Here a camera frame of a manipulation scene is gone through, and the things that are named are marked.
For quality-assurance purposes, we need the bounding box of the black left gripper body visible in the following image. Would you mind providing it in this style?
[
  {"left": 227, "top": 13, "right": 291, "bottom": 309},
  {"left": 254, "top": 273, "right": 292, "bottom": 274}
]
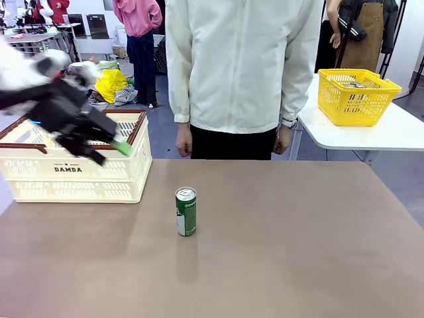
[{"left": 31, "top": 81, "right": 92, "bottom": 144}]

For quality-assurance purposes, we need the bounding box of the green drink can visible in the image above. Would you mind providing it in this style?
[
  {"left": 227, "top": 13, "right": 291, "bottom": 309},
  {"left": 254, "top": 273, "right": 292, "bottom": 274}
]
[{"left": 174, "top": 186, "right": 197, "bottom": 237}]

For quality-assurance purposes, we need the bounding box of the person's right forearm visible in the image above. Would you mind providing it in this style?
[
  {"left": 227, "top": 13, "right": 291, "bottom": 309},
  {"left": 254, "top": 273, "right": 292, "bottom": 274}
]
[{"left": 165, "top": 59, "right": 193, "bottom": 125}]

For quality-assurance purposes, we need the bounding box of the person's left forearm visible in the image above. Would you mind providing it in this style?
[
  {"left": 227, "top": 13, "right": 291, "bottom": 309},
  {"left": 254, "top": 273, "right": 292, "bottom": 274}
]
[{"left": 278, "top": 59, "right": 315, "bottom": 122}]

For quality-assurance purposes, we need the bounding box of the cream plastic shopping basket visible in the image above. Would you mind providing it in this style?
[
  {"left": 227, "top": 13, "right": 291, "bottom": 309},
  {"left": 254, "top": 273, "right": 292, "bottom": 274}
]
[{"left": 0, "top": 109, "right": 154, "bottom": 204}]

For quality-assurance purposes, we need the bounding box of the yellow plastic basket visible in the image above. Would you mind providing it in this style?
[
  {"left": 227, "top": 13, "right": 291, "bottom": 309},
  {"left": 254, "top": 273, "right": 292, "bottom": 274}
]
[{"left": 317, "top": 68, "right": 403, "bottom": 127}]

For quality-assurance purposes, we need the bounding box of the person's right hand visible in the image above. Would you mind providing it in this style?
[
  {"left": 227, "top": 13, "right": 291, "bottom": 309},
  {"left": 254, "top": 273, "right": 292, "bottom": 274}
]
[{"left": 175, "top": 123, "right": 193, "bottom": 158}]

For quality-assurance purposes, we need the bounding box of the person's left hand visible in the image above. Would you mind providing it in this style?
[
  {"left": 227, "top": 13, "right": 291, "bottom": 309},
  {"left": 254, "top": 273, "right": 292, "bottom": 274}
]
[{"left": 273, "top": 125, "right": 292, "bottom": 156}]

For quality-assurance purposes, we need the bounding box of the checkered cloth pile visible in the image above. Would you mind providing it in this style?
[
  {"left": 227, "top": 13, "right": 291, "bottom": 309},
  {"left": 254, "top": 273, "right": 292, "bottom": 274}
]
[{"left": 114, "top": 84, "right": 139, "bottom": 106}]

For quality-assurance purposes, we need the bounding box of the yellow plastic bag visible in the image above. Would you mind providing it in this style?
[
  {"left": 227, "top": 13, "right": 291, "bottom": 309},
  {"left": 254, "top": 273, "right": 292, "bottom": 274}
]
[{"left": 94, "top": 68, "right": 129, "bottom": 104}]

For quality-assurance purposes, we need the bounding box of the grey background desk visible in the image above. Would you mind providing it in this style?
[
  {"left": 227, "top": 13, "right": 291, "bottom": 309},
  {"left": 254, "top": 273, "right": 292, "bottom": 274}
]
[{"left": 3, "top": 31, "right": 72, "bottom": 64}]

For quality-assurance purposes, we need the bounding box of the person in pink hoodie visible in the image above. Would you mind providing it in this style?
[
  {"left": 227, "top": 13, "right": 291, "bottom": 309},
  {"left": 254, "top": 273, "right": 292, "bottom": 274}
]
[{"left": 112, "top": 0, "right": 164, "bottom": 109}]

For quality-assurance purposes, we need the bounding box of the person in white jacket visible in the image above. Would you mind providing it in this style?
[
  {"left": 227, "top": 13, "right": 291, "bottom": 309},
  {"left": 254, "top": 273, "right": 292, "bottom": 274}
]
[{"left": 164, "top": 0, "right": 324, "bottom": 162}]

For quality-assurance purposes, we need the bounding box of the black jacket with stripes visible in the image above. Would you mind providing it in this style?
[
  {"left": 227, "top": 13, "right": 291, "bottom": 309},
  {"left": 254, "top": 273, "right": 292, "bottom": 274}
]
[{"left": 337, "top": 0, "right": 400, "bottom": 56}]

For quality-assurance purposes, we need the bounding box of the brown apron on mannequin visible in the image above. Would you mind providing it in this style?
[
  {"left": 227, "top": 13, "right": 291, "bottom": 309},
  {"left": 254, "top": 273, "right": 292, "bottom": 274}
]
[{"left": 336, "top": 0, "right": 387, "bottom": 74}]

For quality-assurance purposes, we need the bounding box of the white side table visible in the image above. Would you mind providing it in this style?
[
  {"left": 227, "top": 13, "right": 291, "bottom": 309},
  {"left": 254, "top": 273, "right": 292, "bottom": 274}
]
[{"left": 295, "top": 73, "right": 424, "bottom": 152}]

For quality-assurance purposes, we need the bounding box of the black metal stand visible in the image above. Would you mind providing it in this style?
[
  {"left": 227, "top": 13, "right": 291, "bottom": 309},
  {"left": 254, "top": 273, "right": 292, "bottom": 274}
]
[{"left": 377, "top": 0, "right": 409, "bottom": 80}]

